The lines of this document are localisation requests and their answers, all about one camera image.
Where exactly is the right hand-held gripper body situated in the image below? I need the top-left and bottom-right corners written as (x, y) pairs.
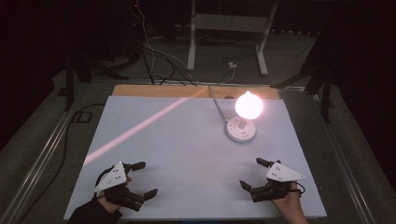
top-left (248, 161), bottom-right (307, 203)

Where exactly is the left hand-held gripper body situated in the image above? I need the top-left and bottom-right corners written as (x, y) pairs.
top-left (93, 161), bottom-right (145, 213)

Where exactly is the person's left hand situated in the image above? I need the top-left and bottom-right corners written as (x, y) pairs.
top-left (96, 175), bottom-right (133, 215)

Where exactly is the person's right hand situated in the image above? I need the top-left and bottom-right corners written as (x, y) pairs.
top-left (271, 181), bottom-right (310, 224)

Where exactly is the white round power socket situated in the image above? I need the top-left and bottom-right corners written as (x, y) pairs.
top-left (225, 115), bottom-right (258, 144)

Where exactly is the white table mat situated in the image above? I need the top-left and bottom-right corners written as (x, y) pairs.
top-left (63, 95), bottom-right (328, 221)

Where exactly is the glowing round bulb lamp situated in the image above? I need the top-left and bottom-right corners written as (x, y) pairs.
top-left (234, 90), bottom-right (264, 121)

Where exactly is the black floor box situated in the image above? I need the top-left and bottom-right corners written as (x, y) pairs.
top-left (72, 110), bottom-right (93, 124)

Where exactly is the wooden table board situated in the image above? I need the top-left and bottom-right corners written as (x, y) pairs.
top-left (111, 83), bottom-right (281, 101)

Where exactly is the black stand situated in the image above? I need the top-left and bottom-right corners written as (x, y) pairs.
top-left (270, 29), bottom-right (333, 124)
top-left (63, 50), bottom-right (129, 112)

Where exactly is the white metal stand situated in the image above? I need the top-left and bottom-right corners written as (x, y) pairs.
top-left (186, 0), bottom-right (278, 77)

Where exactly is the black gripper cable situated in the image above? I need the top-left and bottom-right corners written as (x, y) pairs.
top-left (294, 180), bottom-right (306, 198)
top-left (93, 167), bottom-right (114, 200)

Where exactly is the black floor cable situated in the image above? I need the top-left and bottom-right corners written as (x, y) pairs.
top-left (17, 102), bottom-right (106, 220)

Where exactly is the aluminium floor rail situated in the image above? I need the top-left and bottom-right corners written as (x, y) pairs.
top-left (0, 81), bottom-right (92, 224)
top-left (306, 88), bottom-right (377, 224)

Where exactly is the grey power socket cable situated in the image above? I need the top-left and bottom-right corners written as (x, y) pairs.
top-left (207, 85), bottom-right (230, 124)

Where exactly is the bundle of black cables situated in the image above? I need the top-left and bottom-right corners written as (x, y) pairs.
top-left (124, 0), bottom-right (199, 87)

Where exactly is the white floor cable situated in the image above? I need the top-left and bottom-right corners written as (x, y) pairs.
top-left (135, 0), bottom-right (236, 86)

